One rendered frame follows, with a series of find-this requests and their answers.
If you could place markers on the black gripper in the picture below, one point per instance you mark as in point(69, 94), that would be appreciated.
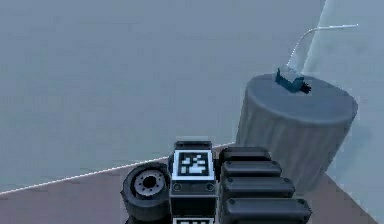
point(146, 193)

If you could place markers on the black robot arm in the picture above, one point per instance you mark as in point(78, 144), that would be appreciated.
point(253, 186)

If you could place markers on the grey round cloth-covered table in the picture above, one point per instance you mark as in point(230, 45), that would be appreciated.
point(296, 133)

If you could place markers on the dark blue small object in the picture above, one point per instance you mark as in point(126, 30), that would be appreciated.
point(291, 83)

